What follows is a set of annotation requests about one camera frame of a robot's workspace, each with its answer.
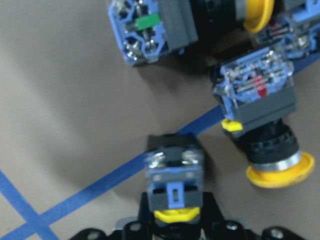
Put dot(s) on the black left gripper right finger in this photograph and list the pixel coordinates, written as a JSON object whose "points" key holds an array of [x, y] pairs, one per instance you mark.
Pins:
{"points": [[216, 227]]}

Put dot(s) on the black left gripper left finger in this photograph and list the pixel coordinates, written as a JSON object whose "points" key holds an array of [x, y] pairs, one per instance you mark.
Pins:
{"points": [[138, 228]]}

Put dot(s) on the green mushroom push button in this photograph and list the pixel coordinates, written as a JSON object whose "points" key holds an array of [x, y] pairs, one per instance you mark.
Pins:
{"points": [[174, 165]]}

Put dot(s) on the yellow mushroom push button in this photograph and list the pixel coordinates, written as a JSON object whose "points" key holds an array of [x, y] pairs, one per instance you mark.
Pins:
{"points": [[255, 92]]}

